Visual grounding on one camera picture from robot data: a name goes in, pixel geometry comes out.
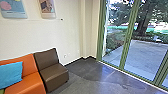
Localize orange sofa seat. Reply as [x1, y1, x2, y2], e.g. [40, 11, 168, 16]
[0, 53, 47, 94]

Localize large outdoor tree trunk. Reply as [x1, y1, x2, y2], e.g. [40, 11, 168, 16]
[134, 0, 158, 38]

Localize blue cushion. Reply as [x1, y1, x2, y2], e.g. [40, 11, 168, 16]
[0, 61, 24, 90]

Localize green framed glass wall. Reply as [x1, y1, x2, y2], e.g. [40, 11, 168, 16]
[95, 0, 168, 92]

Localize pink and dark wall poster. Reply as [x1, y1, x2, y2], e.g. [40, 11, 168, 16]
[38, 0, 57, 19]

